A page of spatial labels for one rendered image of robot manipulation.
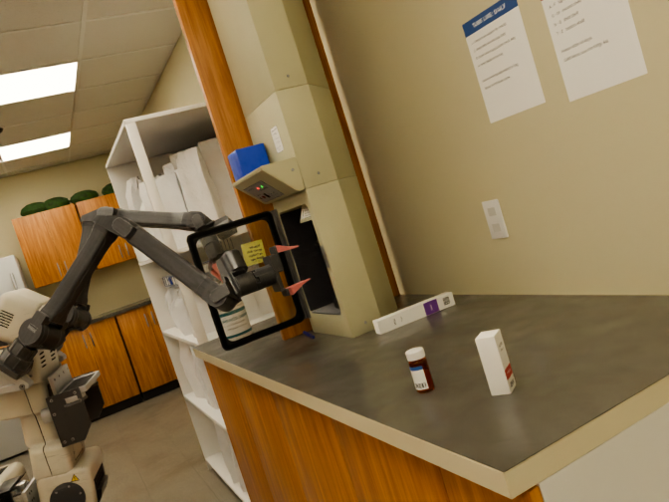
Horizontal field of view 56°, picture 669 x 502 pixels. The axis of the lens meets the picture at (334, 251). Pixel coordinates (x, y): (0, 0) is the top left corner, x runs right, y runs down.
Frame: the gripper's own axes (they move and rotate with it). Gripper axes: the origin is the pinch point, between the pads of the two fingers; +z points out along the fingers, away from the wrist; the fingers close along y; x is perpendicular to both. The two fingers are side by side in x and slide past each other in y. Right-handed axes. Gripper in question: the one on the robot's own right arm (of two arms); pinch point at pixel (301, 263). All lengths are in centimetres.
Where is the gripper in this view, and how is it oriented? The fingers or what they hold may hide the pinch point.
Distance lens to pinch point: 174.9
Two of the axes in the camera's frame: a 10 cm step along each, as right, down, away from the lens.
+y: -3.3, -9.4, -0.4
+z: 8.6, -3.2, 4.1
